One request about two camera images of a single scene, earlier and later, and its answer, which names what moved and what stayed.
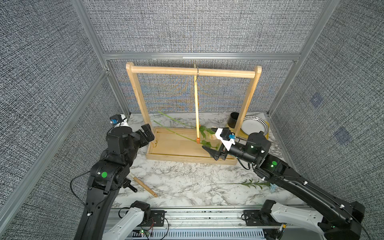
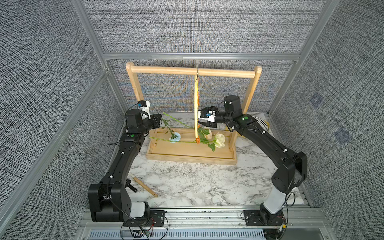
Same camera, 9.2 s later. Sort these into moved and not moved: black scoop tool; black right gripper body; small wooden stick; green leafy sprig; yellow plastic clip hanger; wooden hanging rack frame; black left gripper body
Moved: black left gripper body; black right gripper body; green leafy sprig
Not moved: black scoop tool; wooden hanging rack frame; small wooden stick; yellow plastic clip hanger
